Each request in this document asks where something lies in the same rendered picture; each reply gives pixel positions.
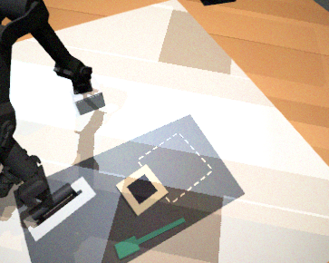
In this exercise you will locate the beige square tile with dark centre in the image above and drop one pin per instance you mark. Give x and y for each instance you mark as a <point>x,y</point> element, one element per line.
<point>141,189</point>

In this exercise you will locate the turquoise small trowel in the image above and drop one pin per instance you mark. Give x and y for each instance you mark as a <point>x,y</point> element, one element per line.
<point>131,244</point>

